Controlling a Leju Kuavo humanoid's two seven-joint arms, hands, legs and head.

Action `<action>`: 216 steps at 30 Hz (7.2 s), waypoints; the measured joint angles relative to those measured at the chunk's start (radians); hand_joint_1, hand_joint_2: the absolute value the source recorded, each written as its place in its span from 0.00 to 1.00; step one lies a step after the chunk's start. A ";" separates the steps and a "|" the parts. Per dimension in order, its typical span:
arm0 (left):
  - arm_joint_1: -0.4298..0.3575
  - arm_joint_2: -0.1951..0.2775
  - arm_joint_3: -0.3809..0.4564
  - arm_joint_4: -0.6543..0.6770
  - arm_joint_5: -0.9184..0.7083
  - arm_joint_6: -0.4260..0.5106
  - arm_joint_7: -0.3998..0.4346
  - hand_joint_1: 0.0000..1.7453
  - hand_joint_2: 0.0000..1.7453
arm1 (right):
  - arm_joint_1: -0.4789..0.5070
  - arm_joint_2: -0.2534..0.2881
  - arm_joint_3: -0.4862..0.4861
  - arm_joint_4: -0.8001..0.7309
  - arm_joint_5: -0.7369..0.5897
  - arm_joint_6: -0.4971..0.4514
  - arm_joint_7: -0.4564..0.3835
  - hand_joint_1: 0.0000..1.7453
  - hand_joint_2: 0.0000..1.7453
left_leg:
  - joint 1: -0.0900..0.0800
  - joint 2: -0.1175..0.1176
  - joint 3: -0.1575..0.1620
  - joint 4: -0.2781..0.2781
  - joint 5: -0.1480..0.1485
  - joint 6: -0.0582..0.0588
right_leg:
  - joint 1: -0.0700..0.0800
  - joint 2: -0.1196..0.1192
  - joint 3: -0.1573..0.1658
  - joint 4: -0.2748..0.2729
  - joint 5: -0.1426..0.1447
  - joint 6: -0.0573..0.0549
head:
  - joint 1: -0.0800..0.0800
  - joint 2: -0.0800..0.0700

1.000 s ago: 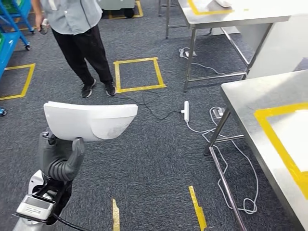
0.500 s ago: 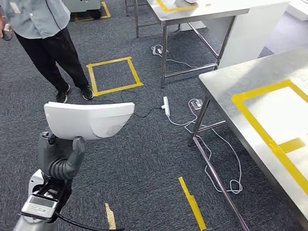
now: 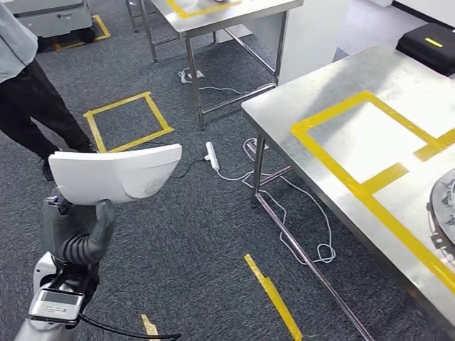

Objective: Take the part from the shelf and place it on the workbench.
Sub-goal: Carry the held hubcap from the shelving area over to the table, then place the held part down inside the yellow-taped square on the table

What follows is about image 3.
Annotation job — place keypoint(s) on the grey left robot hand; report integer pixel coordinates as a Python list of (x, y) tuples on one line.
[(71, 221)]

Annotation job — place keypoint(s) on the white curved plastic part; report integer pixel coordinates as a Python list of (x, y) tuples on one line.
[(106, 174)]

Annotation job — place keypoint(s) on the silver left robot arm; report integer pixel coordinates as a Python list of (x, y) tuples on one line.
[(42, 275)]

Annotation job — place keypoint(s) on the steel workbench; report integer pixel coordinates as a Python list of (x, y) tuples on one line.
[(355, 84)]

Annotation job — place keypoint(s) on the person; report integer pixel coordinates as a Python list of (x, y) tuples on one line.
[(32, 103)]

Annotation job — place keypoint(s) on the white power strip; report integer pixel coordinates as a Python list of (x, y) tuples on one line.
[(212, 156)]

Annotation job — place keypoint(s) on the grey wheeled cart robot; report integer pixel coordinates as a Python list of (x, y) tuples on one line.
[(53, 19)]

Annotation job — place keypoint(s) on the yellow tape on table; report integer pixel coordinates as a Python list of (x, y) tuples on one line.
[(199, 12)]

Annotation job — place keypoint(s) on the steel table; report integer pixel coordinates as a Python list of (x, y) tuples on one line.
[(227, 19)]

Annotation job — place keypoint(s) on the grey wheel hubcap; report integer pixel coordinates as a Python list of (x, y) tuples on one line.
[(444, 207)]

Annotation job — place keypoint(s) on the black zip case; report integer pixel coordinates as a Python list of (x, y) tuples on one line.
[(426, 52)]

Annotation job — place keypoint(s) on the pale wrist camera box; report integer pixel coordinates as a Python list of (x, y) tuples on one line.
[(57, 306)]

